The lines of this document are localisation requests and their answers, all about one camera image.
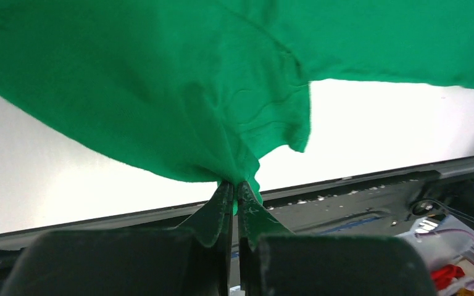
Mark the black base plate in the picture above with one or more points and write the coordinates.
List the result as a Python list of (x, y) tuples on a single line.
[(375, 203)]

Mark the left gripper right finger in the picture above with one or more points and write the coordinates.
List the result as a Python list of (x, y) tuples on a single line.
[(254, 222)]

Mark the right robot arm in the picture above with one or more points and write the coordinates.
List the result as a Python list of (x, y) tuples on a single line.
[(456, 198)]

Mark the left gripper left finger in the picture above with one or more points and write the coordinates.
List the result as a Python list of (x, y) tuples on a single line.
[(211, 228)]

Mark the green t shirt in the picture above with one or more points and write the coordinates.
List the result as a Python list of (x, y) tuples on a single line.
[(199, 91)]

